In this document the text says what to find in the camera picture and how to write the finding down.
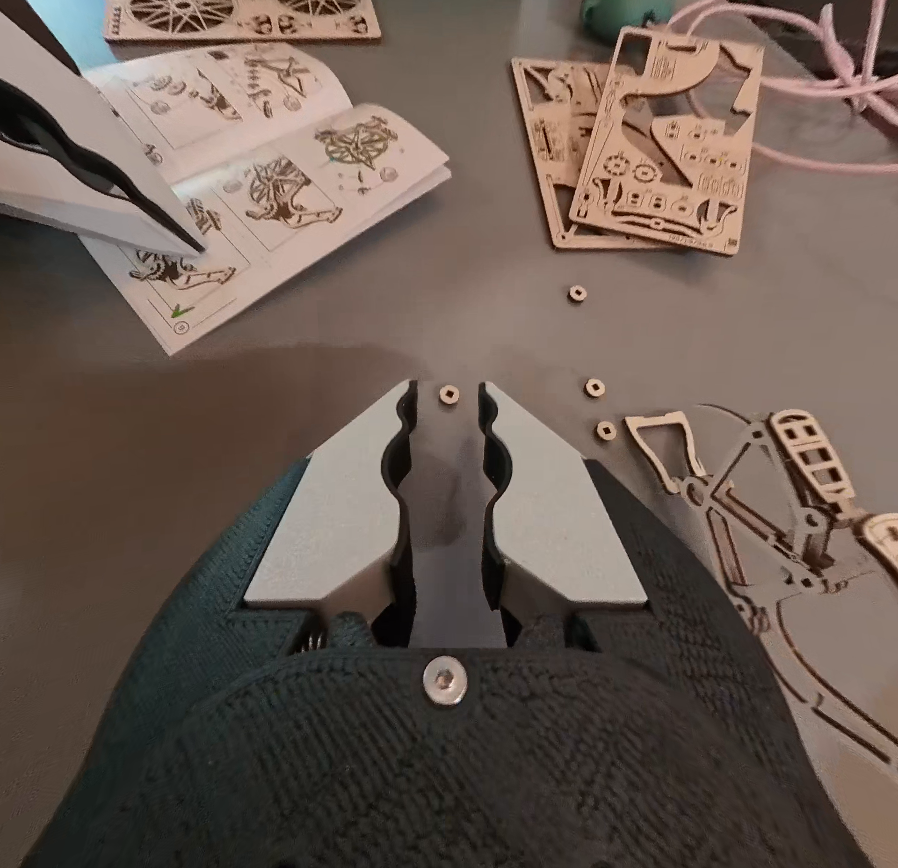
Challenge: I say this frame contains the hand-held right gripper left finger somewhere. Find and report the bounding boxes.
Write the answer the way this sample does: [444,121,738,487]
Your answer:
[242,379,420,632]

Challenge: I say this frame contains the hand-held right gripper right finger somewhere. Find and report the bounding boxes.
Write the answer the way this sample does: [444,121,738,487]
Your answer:
[478,380,648,639]

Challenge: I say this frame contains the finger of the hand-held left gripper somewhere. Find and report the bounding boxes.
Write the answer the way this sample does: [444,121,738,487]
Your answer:
[0,12,206,253]
[0,137,199,258]

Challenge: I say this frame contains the paper instruction booklet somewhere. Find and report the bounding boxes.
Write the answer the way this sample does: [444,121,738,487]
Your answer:
[80,43,451,357]

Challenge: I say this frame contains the wooden sheet with wheel parts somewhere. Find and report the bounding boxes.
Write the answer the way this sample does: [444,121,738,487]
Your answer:
[104,0,382,44]

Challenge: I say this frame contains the blue object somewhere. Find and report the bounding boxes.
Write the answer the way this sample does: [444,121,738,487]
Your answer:
[21,0,113,69]

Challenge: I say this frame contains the group of scattered wooden rings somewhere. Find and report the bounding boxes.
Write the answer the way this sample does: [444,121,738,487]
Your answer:
[567,284,618,442]

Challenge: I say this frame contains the wooden sheet with large cutouts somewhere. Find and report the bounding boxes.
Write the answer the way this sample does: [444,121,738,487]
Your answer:
[568,26,766,258]

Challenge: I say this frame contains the teal rounded object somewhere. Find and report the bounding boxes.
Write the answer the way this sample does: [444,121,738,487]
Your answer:
[581,0,676,41]

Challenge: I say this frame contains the wooden bicycle model frame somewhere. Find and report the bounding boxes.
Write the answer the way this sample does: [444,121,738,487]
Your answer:
[623,405,898,767]

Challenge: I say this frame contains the wooden sheet with frame parts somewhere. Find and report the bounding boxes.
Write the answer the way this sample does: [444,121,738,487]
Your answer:
[511,57,632,251]

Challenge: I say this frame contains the pink cable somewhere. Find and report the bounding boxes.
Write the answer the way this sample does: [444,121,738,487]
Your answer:
[666,0,898,174]

